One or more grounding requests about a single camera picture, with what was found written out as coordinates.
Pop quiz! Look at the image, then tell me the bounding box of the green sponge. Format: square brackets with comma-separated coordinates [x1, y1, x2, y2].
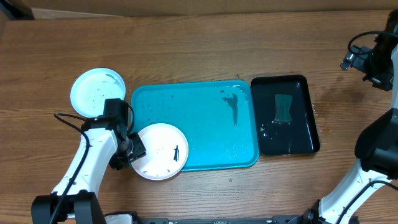
[274, 94, 292, 123]

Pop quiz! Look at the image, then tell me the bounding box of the brown cardboard backdrop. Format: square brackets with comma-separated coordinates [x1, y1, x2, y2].
[24, 0, 397, 17]

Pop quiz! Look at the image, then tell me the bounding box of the pink white plate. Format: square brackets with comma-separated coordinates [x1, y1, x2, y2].
[131, 123, 189, 180]

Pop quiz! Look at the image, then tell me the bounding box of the teal plastic tray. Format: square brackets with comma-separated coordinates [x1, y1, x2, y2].
[131, 80, 259, 172]

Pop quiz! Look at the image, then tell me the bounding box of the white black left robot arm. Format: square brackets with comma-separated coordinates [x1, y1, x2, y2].
[31, 115, 144, 223]

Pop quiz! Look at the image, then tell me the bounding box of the light blue plate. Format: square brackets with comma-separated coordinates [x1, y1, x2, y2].
[70, 68, 126, 118]

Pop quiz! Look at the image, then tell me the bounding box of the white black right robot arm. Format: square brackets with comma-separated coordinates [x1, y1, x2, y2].
[290, 47, 397, 224]

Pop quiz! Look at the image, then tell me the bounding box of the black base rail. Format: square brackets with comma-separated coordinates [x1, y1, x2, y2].
[105, 213, 312, 224]

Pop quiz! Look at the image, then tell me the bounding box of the black rectangular tray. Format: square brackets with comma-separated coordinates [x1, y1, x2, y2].
[251, 75, 320, 156]

